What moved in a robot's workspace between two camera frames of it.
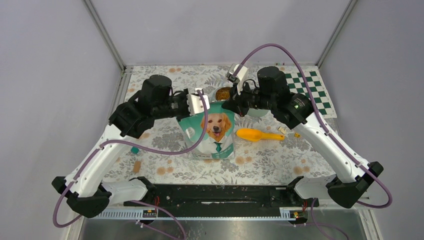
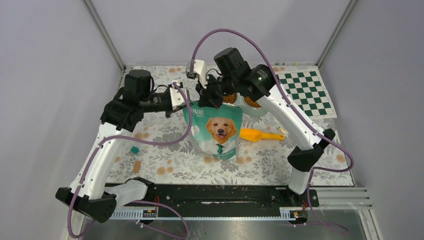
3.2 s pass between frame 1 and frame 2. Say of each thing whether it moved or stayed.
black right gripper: moved
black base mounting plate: stayed
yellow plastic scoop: stayed
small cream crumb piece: stayed
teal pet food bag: moved
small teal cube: stayed
